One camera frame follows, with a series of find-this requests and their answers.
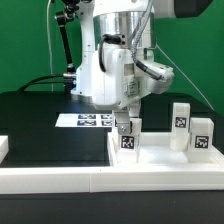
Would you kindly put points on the sheet with fiducial markers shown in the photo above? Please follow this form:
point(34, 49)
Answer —
point(84, 120)

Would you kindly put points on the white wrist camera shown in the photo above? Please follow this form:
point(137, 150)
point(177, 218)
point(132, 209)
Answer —
point(161, 85)

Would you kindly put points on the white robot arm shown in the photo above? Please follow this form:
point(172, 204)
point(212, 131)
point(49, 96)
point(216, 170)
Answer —
point(118, 39)

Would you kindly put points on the white U-shaped obstacle fence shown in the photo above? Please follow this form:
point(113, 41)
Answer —
point(111, 178)

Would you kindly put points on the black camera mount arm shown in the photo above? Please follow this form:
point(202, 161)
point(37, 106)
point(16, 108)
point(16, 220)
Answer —
point(62, 18)

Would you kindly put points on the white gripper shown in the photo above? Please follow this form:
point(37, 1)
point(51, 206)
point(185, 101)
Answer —
point(120, 85)

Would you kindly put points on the white square table top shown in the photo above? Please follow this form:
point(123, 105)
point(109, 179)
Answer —
point(154, 149)

